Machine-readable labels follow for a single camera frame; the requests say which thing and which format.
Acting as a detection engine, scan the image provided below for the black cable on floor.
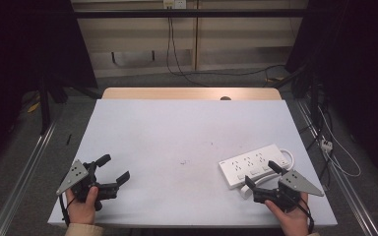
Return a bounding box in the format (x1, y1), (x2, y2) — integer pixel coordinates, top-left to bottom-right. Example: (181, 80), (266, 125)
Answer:
(165, 16), (287, 89)

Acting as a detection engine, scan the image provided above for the person's right hand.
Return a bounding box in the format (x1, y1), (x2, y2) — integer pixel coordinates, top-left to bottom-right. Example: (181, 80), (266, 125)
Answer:
(264, 192), (310, 236)

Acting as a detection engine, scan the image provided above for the white power strip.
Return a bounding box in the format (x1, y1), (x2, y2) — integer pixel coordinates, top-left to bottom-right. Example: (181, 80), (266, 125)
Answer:
(218, 144), (292, 191)

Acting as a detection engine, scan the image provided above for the white wall socket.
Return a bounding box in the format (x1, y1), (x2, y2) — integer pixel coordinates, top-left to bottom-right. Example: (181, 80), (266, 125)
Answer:
(162, 0), (188, 10)

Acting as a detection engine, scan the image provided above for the white power strip cord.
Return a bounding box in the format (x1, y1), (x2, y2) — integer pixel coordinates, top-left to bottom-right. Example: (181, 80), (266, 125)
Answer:
(240, 148), (296, 201)

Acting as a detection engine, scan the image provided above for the aluminium floor rail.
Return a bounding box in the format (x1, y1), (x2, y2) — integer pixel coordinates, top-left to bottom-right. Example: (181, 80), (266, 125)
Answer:
(0, 120), (59, 236)
(295, 98), (378, 236)

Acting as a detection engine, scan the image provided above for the black curtain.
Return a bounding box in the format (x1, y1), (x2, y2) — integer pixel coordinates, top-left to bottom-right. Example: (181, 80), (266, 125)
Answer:
(284, 0), (378, 190)
(0, 0), (98, 175)

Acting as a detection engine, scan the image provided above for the black horizontal frame bar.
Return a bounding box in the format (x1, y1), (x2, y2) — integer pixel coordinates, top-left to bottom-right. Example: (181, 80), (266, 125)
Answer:
(73, 8), (310, 20)

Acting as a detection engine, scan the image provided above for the yellow tape piece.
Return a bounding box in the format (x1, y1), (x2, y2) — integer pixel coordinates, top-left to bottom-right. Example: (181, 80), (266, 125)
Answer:
(27, 100), (42, 114)

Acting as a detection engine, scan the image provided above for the person's left hand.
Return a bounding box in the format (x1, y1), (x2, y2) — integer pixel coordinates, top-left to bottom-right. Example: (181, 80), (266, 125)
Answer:
(65, 186), (99, 226)

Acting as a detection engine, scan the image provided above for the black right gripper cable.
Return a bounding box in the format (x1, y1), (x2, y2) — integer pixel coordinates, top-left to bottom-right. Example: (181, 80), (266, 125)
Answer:
(295, 196), (316, 235)

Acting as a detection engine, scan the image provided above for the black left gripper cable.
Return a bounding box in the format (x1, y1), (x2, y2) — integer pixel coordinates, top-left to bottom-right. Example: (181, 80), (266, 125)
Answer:
(58, 192), (72, 228)

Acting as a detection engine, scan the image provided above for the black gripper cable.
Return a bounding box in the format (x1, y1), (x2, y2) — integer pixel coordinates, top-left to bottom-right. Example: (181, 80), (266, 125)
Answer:
(295, 196), (316, 235)
(58, 192), (72, 228)

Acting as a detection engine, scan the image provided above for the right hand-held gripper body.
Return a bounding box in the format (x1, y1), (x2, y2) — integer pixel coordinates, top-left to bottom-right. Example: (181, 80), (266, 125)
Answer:
(252, 169), (325, 213)

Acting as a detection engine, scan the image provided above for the white plug adapter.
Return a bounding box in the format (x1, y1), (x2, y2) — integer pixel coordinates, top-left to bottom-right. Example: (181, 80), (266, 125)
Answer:
(320, 139), (334, 155)

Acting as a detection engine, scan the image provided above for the thin white cable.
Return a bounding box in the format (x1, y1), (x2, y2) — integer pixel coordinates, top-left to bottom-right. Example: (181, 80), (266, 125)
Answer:
(317, 105), (362, 179)

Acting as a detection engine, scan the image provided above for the wooden table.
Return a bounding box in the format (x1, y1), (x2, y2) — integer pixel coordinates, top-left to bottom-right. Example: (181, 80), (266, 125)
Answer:
(101, 87), (283, 101)

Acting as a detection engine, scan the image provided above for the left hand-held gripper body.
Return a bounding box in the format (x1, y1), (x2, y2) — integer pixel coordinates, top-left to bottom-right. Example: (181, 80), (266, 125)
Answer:
(56, 159), (121, 211)

